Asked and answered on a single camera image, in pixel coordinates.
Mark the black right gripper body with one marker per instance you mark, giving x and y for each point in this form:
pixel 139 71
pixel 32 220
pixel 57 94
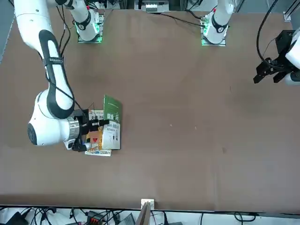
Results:
pixel 84 124

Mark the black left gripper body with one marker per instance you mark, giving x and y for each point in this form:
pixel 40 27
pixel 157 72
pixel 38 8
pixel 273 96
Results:
pixel 284 43

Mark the green book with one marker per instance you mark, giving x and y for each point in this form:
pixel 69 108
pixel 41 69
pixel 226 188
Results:
pixel 112 107

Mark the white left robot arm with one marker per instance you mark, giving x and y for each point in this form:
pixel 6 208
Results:
pixel 219 23

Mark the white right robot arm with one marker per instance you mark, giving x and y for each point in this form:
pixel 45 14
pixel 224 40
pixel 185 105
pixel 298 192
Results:
pixel 47 126

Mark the orange cartoon book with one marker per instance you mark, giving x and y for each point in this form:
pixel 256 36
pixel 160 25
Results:
pixel 98 153

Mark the black hub with red ports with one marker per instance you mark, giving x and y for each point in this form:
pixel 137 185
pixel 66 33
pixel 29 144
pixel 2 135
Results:
pixel 93 216

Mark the grey power adapter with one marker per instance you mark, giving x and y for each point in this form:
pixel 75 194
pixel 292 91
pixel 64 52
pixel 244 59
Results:
pixel 129 219

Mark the black power adapter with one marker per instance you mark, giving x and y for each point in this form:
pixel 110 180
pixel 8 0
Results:
pixel 16 219

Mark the white power strip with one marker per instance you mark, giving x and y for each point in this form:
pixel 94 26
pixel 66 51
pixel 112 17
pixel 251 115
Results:
pixel 152 7

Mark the aluminium corner bracket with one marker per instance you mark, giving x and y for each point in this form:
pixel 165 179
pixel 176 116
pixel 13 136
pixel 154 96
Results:
pixel 287 16

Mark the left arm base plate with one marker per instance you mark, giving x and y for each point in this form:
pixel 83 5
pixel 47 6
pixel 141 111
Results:
pixel 213 44

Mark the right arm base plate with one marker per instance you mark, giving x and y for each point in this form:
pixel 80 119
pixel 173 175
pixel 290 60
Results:
pixel 90 41

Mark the white table edge bracket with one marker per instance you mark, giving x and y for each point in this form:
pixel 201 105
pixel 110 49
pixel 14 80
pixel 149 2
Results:
pixel 151 202

